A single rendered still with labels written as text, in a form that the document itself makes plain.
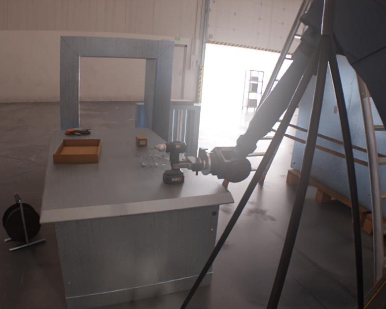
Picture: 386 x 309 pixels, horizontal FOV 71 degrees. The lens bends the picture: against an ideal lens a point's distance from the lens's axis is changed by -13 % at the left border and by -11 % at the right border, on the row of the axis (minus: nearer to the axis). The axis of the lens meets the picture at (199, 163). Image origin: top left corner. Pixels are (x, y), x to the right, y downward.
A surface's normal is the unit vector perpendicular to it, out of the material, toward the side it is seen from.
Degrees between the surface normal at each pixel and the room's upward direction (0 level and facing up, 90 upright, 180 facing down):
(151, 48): 90
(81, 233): 90
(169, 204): 67
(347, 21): 90
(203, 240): 90
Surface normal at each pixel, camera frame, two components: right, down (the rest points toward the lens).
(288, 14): 0.35, 0.31
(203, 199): 0.40, -0.08
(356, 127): -0.93, 0.04
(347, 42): -0.64, 0.18
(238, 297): 0.07, -0.95
